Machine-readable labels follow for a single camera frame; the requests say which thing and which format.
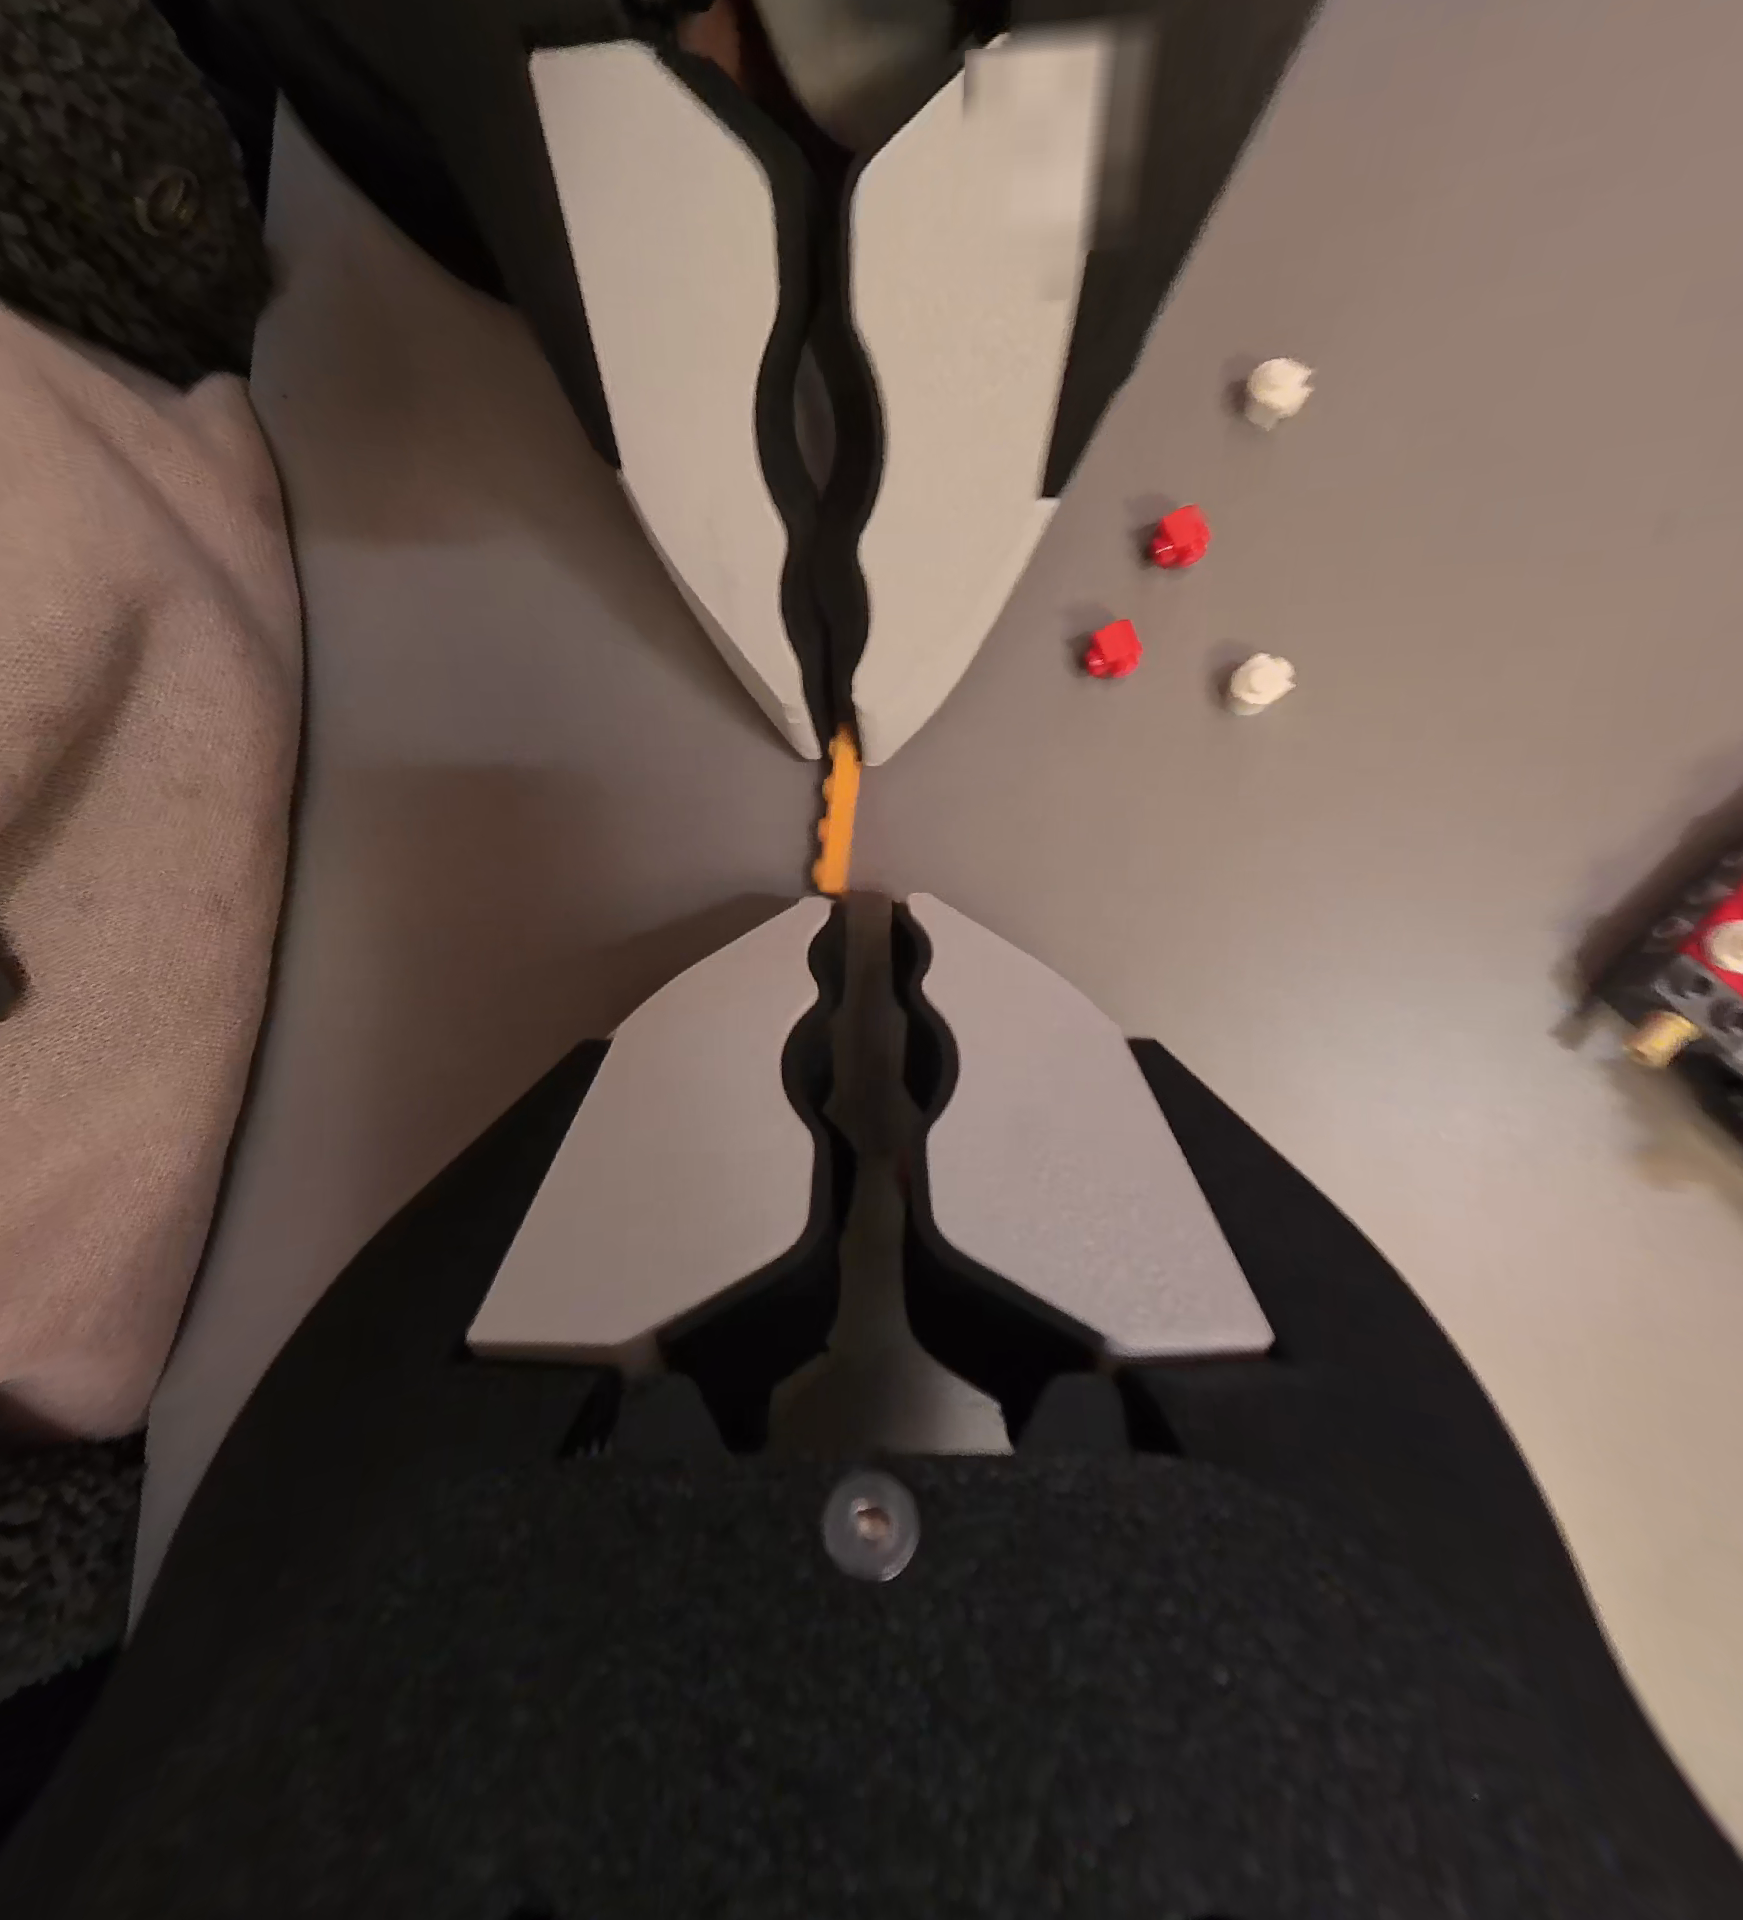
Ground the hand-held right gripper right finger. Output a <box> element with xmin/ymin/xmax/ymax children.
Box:
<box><xmin>893</xmin><ymin>895</ymin><xmax>1275</xmax><ymax>1443</ymax></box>

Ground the long orange lego plate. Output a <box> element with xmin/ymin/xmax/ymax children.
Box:
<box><xmin>815</xmin><ymin>725</ymin><xmax>864</xmax><ymax>902</ymax></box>

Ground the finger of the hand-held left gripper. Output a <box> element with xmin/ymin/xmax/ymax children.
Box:
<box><xmin>530</xmin><ymin>35</ymin><xmax>831</xmax><ymax>759</ymax></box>
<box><xmin>844</xmin><ymin>30</ymin><xmax>1116</xmax><ymax>767</ymax></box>

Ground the orange lego car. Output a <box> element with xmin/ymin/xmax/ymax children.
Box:
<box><xmin>1589</xmin><ymin>776</ymin><xmax>1743</xmax><ymax>1213</ymax></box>

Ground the beige sweatshirt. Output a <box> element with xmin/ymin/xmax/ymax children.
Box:
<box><xmin>0</xmin><ymin>246</ymin><xmax>306</xmax><ymax>1447</ymax></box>

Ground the dark grey fleece jacket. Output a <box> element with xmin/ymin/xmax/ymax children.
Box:
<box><xmin>0</xmin><ymin>0</ymin><xmax>278</xmax><ymax>1757</ymax></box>

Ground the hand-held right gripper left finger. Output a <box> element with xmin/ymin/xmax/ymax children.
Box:
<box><xmin>465</xmin><ymin>895</ymin><xmax>853</xmax><ymax>1446</ymax></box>

